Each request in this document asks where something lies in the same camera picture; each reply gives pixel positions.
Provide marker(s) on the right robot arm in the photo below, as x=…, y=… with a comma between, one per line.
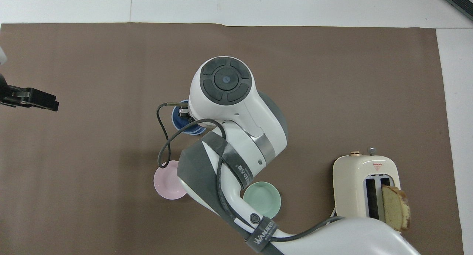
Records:
x=236, y=111

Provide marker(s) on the bread slice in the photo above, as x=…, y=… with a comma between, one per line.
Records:
x=396, y=208

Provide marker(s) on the blue plate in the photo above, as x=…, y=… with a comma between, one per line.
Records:
x=180, y=122

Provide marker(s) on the cream toaster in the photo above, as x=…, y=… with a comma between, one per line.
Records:
x=351, y=184

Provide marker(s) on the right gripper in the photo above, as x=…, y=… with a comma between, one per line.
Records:
x=183, y=111

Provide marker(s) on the pink plate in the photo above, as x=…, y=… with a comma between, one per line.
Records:
x=166, y=181

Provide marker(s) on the green plate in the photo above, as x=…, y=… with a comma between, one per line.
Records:
x=263, y=200

